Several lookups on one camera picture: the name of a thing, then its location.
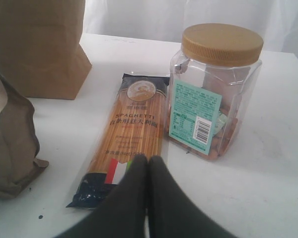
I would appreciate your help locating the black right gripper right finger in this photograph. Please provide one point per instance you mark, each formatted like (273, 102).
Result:
(171, 213)

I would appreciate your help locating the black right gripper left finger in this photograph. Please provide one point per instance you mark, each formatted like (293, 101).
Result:
(122, 214)

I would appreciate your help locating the clear jar with gold lid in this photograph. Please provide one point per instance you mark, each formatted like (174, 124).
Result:
(212, 78)

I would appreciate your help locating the brown paper shopping bag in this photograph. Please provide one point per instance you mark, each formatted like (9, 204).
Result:
(40, 51)

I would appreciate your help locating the spaghetti packet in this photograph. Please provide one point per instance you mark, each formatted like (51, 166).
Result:
(135, 127)

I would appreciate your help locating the brown kraft stand-up pouch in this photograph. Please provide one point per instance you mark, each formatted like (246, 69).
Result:
(19, 145)

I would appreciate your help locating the white backdrop curtain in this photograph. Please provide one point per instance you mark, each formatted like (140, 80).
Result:
(275, 20)

